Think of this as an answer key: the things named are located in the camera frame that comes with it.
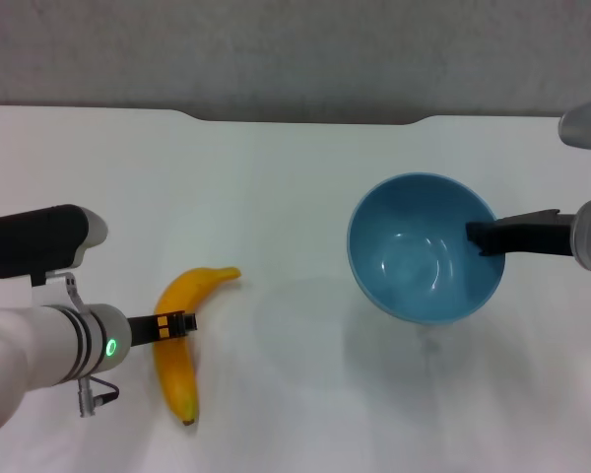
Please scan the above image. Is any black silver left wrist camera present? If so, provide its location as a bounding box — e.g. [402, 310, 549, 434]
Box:
[0, 203, 109, 281]

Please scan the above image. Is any left arm connector cable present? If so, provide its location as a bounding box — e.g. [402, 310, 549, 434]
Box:
[75, 375, 121, 420]

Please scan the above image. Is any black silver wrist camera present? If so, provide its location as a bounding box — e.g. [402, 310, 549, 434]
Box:
[0, 203, 109, 281]
[558, 97, 591, 169]

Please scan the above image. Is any yellow banana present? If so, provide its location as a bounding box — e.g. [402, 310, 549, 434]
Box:
[152, 265, 242, 428]

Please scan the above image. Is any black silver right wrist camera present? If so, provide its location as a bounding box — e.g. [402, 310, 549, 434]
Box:
[558, 97, 591, 169]

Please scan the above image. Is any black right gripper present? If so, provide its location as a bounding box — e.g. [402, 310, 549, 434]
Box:
[465, 208, 579, 258]

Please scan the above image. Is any blue plastic bowl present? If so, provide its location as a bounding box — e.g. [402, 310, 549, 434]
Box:
[346, 171, 507, 327]

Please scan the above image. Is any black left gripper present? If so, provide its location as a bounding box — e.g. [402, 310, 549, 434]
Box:
[126, 309, 199, 349]

